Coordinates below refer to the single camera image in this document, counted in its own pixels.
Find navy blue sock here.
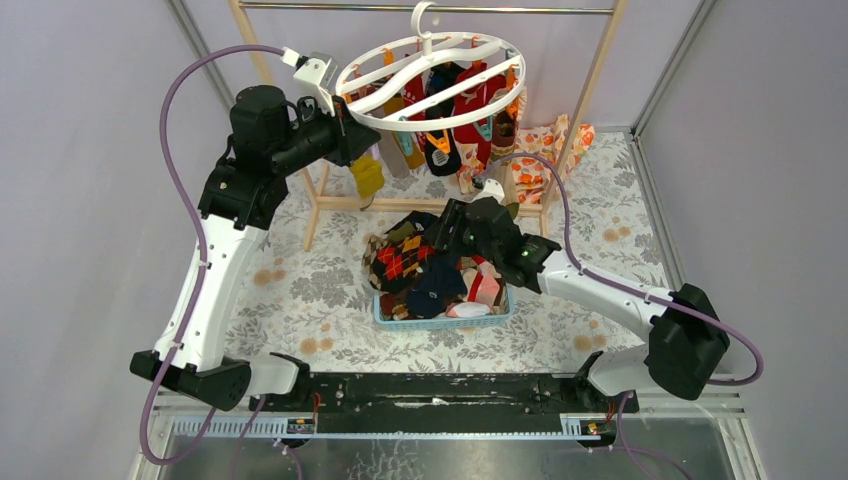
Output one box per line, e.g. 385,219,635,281
406,263,468,319

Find floral orange cloth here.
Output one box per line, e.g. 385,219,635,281
452,114,596,205

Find black red yellow argyle sock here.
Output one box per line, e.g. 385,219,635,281
362,234,436,293

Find white round clip hanger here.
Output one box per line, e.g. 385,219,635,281
331,1,527,133

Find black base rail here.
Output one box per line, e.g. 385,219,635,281
249,372,638,434

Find black sock with white patch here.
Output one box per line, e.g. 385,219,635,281
424,129,461,177

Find floral grey table mat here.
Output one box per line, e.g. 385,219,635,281
225,131,669,373

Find wooden clothes rack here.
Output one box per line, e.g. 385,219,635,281
227,0,631,253

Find blue plastic sock basket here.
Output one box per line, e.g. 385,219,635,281
370,249,516,331

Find red hanging sock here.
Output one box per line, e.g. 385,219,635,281
451,62,508,167

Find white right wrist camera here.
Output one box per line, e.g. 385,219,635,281
472,175,506,204

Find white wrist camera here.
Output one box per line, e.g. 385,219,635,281
472,175,506,204
281,48,338,116

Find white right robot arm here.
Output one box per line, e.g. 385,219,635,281
424,198,730,412

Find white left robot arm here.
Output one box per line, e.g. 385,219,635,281
130,85,380,411

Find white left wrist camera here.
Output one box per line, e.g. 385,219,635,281
281,48,338,116

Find yellow hanging sock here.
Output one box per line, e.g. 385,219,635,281
349,154,385,199

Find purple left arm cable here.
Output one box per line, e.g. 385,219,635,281
137,43,293,468

